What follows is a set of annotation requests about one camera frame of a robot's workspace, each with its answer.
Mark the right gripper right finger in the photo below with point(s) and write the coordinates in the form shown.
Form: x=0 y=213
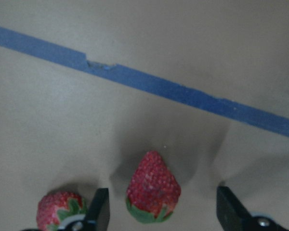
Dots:
x=233 y=216

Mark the red strawberry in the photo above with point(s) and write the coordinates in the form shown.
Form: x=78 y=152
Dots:
x=55 y=207
x=153 y=191

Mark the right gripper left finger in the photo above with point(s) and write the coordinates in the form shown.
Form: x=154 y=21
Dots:
x=96 y=219

